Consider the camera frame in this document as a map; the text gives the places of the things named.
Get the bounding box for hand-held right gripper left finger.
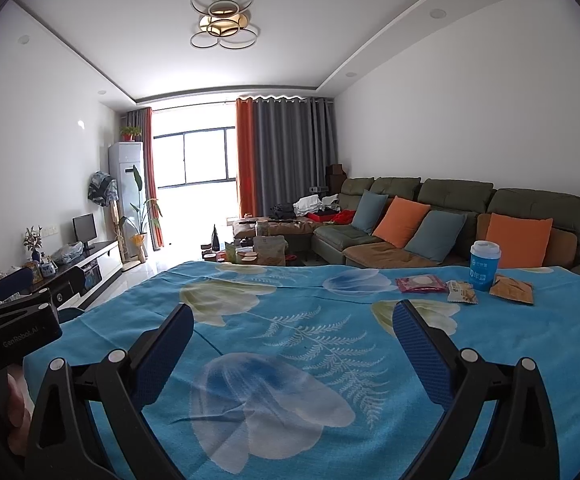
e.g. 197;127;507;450
24;302;195;480

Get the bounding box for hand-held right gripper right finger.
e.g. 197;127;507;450
392;300;561;480

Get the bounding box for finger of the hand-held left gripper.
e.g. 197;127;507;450
0;266;34;308
0;265;86;318

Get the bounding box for person's left hand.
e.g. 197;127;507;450
7;364;36;453

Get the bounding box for clear plastic bag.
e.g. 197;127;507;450
50;241;84;266

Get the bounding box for black and white TV cabinet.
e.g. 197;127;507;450
30;240;123;311

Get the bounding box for small plant in vase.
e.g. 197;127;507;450
23;226;44;261

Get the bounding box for black monitor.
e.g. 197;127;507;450
72;213;98;251

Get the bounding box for pink snack packet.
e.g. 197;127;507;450
396;274;448;294

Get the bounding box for small white snack packet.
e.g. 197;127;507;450
446;280;479;305

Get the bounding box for tall green floor plant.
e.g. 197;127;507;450
118;165;163;261

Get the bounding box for cloth-covered standing fan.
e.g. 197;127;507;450
87;170;119;241

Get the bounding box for blue paper cup with lid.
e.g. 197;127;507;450
470;240;502;292

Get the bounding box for orange-brown snack packet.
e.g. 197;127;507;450
489;275;534;306

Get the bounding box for white standing air conditioner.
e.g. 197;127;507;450
108;141;144;261

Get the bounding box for blue cushion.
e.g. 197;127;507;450
352;189;389;233
404;209;468;263

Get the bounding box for blue floral blanket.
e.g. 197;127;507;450
22;260;580;480

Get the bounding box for cluttered coffee table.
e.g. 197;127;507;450
197;222;315;267

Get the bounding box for orange cushion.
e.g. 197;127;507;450
372;196;431;249
485;212;554;268

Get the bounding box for orange curtain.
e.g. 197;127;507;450
140;106;165;248
235;97;257;217

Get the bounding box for brown paper bag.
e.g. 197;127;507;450
253;235;289;266

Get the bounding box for red cloth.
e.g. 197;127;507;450
307;210;355;225

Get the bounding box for green sofa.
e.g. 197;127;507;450
312;176;580;281

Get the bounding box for grey curtain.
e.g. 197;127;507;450
252;95;338;216
126;107;145;143

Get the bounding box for window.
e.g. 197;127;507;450
154;127;237;188

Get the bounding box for brown ottoman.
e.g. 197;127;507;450
233;216;315;238

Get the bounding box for pile of white clothes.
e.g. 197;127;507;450
294;195;341;216

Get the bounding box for stacked cardboard boxes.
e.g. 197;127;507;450
326;163;348;192

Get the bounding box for ring ceiling lamp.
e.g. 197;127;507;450
190;0;259;52

